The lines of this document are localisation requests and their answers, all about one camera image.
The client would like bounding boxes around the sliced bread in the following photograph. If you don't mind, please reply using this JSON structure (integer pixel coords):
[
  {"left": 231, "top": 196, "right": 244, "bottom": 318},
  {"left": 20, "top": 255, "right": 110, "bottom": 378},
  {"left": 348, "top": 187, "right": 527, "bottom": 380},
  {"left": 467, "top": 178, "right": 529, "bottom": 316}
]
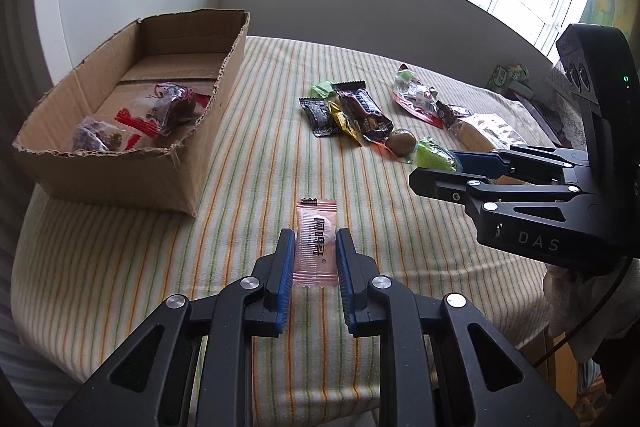
[{"left": 449, "top": 114, "right": 526, "bottom": 152}]

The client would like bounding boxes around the green jelly cup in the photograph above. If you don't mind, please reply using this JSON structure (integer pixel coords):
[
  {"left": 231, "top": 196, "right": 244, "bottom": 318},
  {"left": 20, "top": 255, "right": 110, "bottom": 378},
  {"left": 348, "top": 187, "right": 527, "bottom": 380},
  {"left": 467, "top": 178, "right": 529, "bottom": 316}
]
[{"left": 413, "top": 138, "right": 460, "bottom": 172}]

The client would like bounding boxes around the chocolate egg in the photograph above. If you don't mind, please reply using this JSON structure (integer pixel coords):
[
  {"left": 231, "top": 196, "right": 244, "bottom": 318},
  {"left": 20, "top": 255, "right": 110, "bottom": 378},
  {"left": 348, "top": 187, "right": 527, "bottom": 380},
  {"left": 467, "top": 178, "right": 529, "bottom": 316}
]
[{"left": 382, "top": 129, "right": 418, "bottom": 160}]

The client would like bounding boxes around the pink candy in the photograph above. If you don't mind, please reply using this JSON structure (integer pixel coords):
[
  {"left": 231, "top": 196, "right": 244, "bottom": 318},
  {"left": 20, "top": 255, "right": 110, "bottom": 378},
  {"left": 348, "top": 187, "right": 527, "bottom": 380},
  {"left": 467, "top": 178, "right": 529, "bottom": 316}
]
[{"left": 293, "top": 198, "right": 337, "bottom": 287}]

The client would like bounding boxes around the dates bag red trim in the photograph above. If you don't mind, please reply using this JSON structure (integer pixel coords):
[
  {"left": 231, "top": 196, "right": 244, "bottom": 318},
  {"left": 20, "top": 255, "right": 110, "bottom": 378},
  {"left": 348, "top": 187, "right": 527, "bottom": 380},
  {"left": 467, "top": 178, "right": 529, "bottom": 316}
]
[
  {"left": 70, "top": 117, "right": 141, "bottom": 153},
  {"left": 114, "top": 82, "right": 212, "bottom": 139}
]

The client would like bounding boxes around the snickers bar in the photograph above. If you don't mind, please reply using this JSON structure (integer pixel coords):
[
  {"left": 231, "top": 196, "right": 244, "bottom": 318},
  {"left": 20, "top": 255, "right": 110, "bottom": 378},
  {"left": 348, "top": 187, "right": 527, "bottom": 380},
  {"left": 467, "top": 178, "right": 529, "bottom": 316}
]
[
  {"left": 332, "top": 80, "right": 394, "bottom": 144},
  {"left": 436, "top": 101, "right": 472, "bottom": 129}
]

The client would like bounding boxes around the white gloved right hand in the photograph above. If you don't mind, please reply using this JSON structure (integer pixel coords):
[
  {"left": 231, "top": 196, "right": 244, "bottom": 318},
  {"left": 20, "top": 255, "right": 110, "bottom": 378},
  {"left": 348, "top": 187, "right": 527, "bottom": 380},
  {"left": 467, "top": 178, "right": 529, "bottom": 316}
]
[{"left": 544, "top": 259, "right": 639, "bottom": 362}]

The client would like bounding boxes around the green box on right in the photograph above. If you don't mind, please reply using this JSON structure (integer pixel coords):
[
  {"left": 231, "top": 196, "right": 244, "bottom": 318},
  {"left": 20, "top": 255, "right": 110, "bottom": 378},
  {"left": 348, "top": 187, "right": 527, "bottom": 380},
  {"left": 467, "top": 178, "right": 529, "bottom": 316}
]
[{"left": 486, "top": 64, "right": 528, "bottom": 94}]

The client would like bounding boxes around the pink white snack pouch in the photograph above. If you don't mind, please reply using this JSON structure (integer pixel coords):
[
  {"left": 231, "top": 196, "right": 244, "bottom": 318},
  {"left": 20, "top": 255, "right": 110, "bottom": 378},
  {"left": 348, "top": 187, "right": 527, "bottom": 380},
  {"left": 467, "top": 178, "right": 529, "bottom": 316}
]
[{"left": 392, "top": 64, "right": 444, "bottom": 129}]

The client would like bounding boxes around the Snickers bar in pile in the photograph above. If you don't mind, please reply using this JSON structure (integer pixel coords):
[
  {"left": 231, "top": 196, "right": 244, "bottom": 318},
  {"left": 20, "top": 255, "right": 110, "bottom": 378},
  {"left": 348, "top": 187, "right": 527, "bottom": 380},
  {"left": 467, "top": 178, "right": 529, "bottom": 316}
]
[{"left": 332, "top": 80, "right": 394, "bottom": 144}]

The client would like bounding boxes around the yellow black candy packet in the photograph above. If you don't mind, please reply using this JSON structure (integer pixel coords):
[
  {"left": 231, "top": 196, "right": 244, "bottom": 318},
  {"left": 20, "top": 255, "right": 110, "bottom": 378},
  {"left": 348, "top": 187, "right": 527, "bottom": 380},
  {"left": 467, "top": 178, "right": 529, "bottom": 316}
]
[{"left": 328, "top": 98, "right": 362, "bottom": 146}]

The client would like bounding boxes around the striped tablecloth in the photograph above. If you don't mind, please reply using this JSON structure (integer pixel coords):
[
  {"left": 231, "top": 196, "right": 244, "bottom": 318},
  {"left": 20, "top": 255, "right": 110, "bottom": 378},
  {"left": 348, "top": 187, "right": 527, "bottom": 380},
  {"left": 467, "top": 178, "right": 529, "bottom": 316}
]
[{"left": 8, "top": 34, "right": 572, "bottom": 427}]

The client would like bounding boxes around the black small candy packet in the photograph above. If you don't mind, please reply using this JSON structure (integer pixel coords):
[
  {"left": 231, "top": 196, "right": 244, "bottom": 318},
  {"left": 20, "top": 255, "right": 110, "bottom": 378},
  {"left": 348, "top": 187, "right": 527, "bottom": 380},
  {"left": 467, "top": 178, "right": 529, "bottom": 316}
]
[{"left": 298, "top": 98, "right": 337, "bottom": 138}]

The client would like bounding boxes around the small green candy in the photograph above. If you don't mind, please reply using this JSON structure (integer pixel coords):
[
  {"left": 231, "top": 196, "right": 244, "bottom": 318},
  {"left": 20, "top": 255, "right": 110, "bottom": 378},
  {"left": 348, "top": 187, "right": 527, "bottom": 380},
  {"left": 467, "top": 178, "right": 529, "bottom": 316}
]
[{"left": 309, "top": 80, "right": 336, "bottom": 100}]

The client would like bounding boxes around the brown cardboard box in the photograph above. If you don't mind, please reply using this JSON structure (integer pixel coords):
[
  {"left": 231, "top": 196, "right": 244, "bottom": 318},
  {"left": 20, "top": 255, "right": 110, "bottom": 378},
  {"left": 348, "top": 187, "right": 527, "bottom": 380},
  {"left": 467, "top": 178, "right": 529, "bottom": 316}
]
[{"left": 13, "top": 9, "right": 250, "bottom": 216}]

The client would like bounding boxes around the black cable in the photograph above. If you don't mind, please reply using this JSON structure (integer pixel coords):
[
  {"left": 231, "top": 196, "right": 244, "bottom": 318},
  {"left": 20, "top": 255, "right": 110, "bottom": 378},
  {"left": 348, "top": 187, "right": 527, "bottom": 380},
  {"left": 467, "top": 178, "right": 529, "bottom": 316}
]
[{"left": 529, "top": 256, "right": 633, "bottom": 371}]

